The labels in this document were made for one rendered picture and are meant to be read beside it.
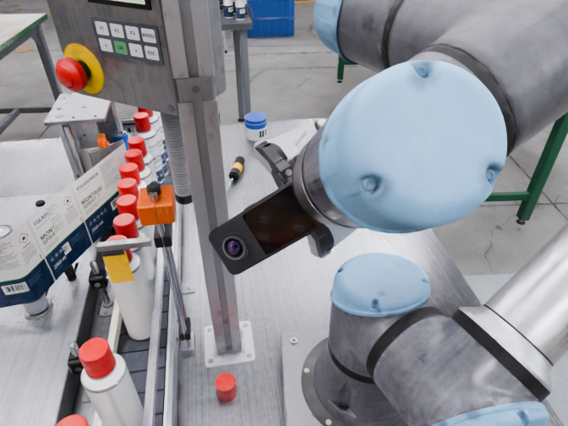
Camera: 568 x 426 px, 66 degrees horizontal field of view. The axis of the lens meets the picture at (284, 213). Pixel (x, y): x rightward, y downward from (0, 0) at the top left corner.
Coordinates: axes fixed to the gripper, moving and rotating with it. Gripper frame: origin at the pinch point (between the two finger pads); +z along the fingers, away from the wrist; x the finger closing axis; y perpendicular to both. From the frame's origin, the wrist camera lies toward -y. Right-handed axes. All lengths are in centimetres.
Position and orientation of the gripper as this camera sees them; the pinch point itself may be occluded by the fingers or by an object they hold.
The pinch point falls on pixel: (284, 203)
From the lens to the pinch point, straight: 53.0
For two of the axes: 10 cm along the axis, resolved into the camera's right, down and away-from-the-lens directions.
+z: -1.2, 0.2, 9.9
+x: -5.1, -8.6, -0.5
